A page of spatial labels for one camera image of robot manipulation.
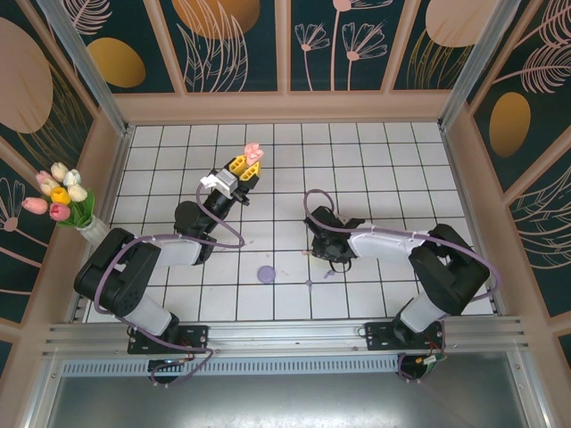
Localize white ribbed vase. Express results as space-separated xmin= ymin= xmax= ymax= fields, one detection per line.
xmin=74 ymin=215 xmax=111 ymax=246

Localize artificial tulip bouquet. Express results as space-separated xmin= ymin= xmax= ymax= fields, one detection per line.
xmin=21 ymin=162 xmax=97 ymax=228

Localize grey metal sheet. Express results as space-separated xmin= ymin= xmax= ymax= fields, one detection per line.
xmin=44 ymin=376 xmax=541 ymax=428

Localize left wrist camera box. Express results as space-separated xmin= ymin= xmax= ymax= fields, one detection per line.
xmin=199 ymin=170 xmax=238 ymax=198

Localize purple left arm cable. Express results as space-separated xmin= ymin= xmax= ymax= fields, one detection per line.
xmin=91 ymin=183 xmax=247 ymax=388

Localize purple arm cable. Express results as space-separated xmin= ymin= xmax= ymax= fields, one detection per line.
xmin=302 ymin=188 xmax=503 ymax=385
xmin=91 ymin=183 xmax=247 ymax=388

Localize aluminium mounting rail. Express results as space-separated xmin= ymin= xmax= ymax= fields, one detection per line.
xmin=42 ymin=315 xmax=532 ymax=360

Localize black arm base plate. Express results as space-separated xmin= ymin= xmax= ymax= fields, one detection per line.
xmin=363 ymin=320 xmax=448 ymax=353
xmin=127 ymin=324 xmax=211 ymax=356

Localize wall panel large orange circle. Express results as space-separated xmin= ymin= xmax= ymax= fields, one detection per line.
xmin=159 ymin=0 xmax=285 ymax=94

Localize wall panel pink flower outlines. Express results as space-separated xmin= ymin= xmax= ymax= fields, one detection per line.
xmin=287 ymin=0 xmax=393 ymax=94

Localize wall panel small golden oval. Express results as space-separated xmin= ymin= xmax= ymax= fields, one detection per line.
xmin=55 ymin=0 xmax=179 ymax=95

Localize slotted grey cable duct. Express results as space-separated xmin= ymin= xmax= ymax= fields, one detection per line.
xmin=60 ymin=358 xmax=402 ymax=379

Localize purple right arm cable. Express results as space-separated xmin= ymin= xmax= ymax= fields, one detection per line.
xmin=302 ymin=188 xmax=503 ymax=385

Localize aluminium frame post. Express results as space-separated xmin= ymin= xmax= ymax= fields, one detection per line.
xmin=37 ymin=0 xmax=136 ymax=140
xmin=438 ymin=0 xmax=524 ymax=131

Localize wall panel pink oval feathers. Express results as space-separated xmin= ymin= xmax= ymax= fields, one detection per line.
xmin=391 ymin=0 xmax=494 ymax=93

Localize wall panel white flower outlines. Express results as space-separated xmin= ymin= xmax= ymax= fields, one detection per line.
xmin=0 ymin=151 xmax=62 ymax=322

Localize wall panel pink leaf outlines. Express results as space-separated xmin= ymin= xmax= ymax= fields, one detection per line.
xmin=508 ymin=169 xmax=571 ymax=320

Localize wall panel big pink oval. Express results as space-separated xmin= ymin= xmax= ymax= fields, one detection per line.
xmin=0 ymin=0 xmax=99 ymax=188

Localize wall panel golden oval feather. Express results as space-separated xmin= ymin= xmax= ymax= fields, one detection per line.
xmin=468 ymin=0 xmax=571 ymax=195

